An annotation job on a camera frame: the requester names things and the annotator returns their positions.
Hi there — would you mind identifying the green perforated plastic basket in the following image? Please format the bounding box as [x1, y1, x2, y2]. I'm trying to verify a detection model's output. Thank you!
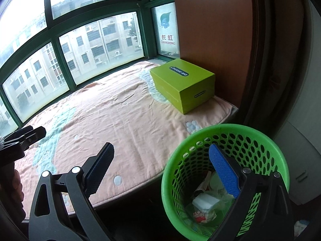
[161, 124, 291, 240]

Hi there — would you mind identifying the lime green cardboard box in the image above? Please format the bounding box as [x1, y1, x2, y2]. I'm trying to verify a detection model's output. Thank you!
[150, 58, 215, 115]

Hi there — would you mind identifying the person's left hand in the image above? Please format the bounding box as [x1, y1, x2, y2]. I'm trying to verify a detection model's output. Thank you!
[0, 169, 26, 221]

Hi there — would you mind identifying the white paper wrapper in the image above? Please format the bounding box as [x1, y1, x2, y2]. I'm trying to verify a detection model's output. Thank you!
[194, 209, 217, 223]

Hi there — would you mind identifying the beige apartment building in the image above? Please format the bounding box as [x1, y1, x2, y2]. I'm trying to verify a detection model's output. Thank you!
[0, 12, 143, 121]

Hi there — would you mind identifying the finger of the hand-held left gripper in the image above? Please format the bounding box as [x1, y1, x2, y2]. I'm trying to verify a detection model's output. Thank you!
[19, 127, 47, 148]
[4, 126, 34, 142]

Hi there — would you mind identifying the brown wooden panel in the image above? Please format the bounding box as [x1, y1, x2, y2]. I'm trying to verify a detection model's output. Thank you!
[173, 0, 254, 108]

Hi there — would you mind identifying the green window frame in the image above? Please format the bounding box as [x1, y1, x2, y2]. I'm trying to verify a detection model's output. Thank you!
[0, 0, 180, 131]

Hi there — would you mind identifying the white printed air conditioner unit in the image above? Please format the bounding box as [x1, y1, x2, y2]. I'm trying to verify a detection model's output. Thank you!
[152, 2, 179, 56]

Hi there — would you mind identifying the white foam block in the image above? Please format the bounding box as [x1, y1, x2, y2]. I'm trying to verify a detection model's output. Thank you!
[192, 192, 221, 212]

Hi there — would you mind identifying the pink printed blanket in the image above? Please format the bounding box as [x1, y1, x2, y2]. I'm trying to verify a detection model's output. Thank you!
[14, 60, 239, 211]

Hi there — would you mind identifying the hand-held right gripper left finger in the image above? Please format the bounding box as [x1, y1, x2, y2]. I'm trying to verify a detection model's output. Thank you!
[28, 143, 115, 241]

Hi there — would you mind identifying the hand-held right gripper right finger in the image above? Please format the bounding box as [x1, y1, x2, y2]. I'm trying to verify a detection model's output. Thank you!
[208, 144, 295, 241]

